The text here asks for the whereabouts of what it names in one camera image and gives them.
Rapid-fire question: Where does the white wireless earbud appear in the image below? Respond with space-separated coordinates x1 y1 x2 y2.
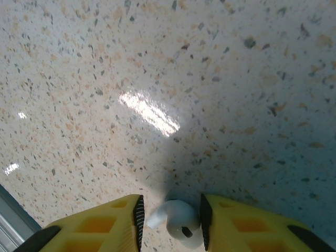
146 199 202 249

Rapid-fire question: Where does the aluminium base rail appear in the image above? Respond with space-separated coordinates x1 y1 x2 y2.
0 183 44 252

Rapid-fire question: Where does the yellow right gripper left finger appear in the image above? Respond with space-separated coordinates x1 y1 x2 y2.
19 194 145 252

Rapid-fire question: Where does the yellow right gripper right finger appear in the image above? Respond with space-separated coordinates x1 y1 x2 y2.
199 193 335 252

